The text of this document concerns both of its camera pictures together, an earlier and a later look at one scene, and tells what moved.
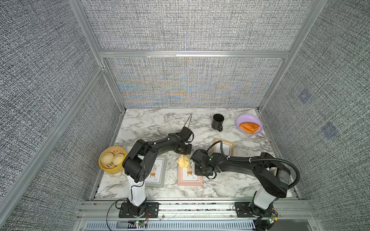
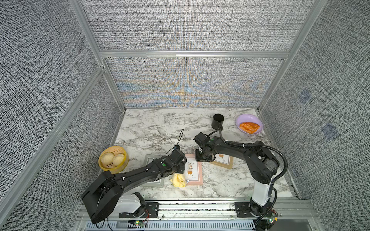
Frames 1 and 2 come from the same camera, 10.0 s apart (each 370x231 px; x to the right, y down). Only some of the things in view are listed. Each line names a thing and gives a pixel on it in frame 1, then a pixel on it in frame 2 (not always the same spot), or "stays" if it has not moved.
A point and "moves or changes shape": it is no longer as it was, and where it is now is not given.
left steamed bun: x=107 y=158 stays
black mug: x=217 y=121 stays
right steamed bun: x=118 y=159 stays
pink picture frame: x=187 y=176 stays
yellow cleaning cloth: x=183 y=160 moves or changes shape
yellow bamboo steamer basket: x=111 y=159 stays
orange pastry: x=249 y=127 stays
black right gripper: x=197 y=173 -> x=198 y=159
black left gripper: x=190 y=146 -> x=182 y=169
